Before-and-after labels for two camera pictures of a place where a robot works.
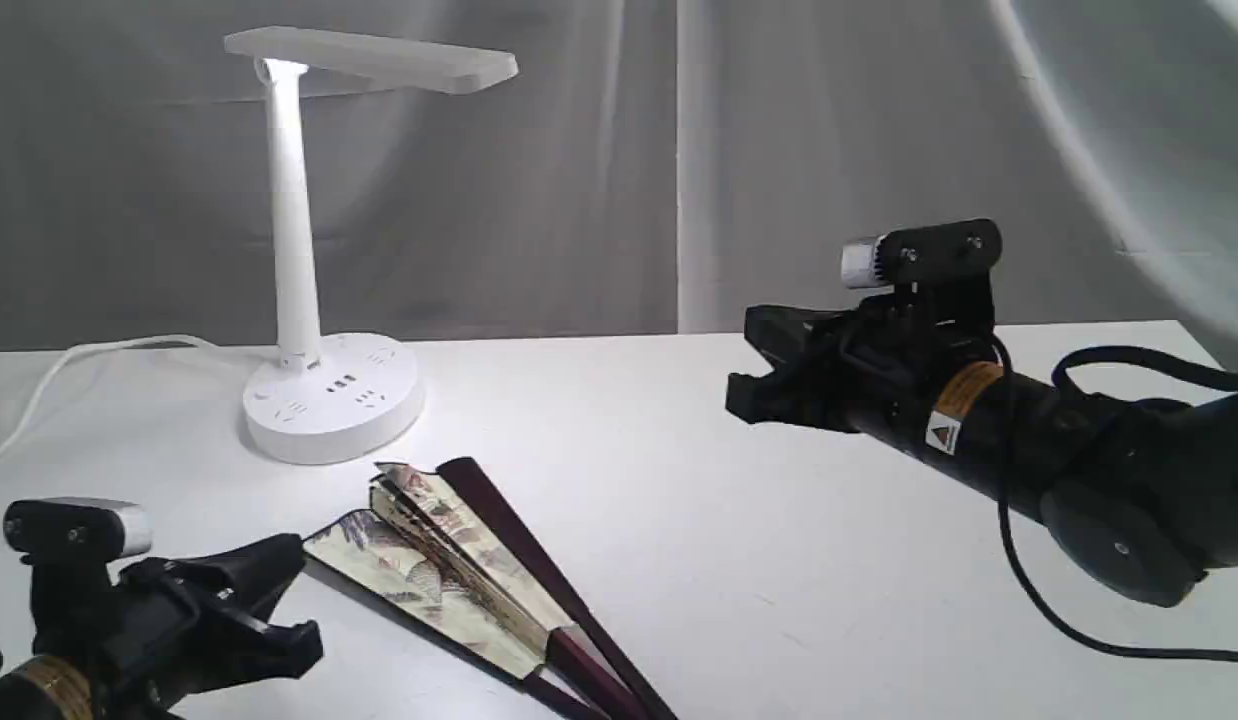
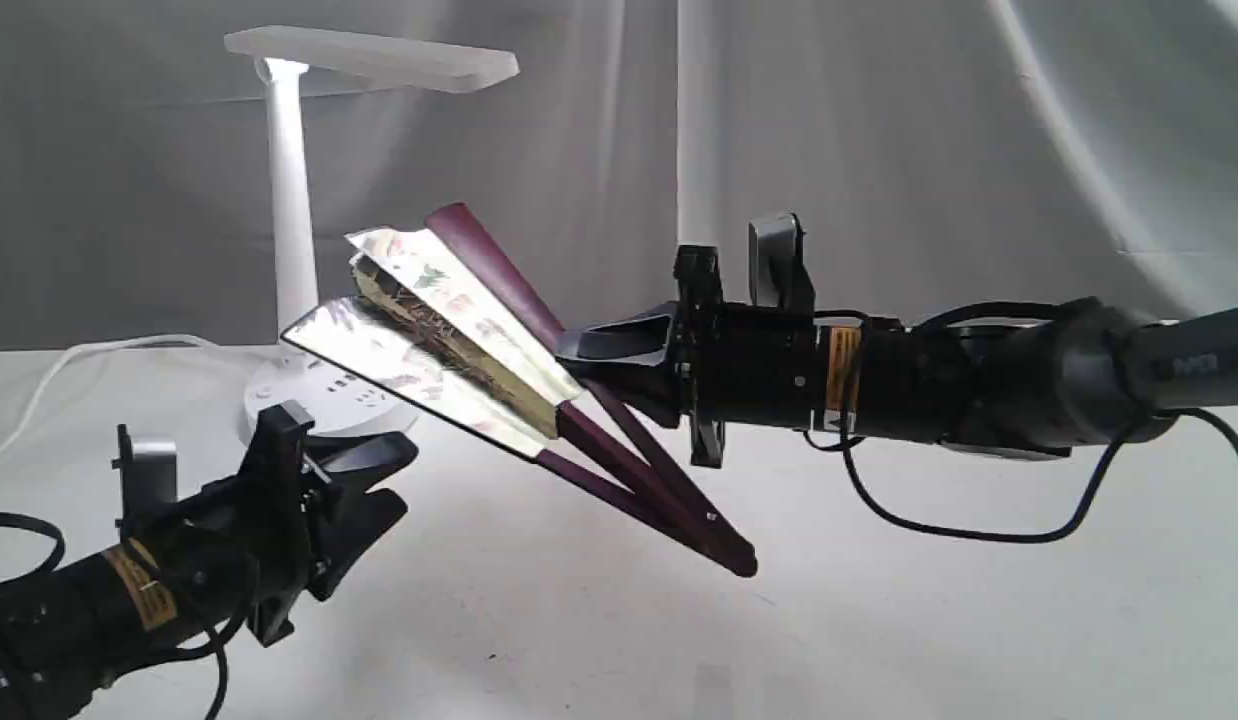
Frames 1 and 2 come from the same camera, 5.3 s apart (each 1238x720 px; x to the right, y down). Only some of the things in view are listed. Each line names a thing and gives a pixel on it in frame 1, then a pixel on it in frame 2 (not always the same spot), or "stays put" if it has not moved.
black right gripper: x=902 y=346 -> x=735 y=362
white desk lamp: x=331 y=398 stays put
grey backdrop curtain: x=651 y=167 stays put
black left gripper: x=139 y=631 -> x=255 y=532
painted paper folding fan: x=441 y=543 -> x=443 y=323
